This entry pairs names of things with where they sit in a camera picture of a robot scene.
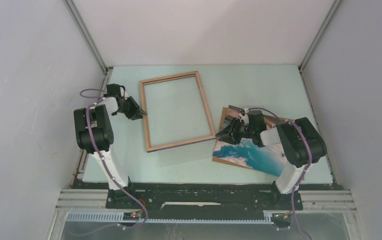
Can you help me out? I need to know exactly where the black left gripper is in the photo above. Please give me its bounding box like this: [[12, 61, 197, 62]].
[[117, 96, 147, 121]]

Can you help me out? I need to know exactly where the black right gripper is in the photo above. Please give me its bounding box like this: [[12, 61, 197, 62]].
[[215, 116, 255, 145]]

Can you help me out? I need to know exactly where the wooden picture frame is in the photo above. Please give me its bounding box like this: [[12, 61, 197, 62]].
[[139, 71, 216, 153]]

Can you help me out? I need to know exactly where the clear acrylic frame sheet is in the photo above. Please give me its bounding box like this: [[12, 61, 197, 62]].
[[139, 72, 216, 168]]

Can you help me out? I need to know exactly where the ocean sky photo print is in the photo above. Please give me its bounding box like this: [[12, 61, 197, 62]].
[[212, 105, 287, 177]]

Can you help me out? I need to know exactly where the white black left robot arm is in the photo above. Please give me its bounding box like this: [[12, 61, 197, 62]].
[[73, 83, 147, 191]]

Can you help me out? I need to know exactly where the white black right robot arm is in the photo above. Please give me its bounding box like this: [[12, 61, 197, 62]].
[[212, 106, 327, 209]]

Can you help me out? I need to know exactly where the brown frame backing board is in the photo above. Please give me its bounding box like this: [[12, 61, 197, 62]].
[[211, 106, 305, 181]]

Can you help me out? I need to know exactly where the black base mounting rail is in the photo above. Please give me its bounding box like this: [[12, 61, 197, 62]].
[[105, 183, 303, 221]]

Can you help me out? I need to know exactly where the aluminium extrusion base frame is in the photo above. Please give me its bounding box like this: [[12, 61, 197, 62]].
[[47, 184, 366, 240]]

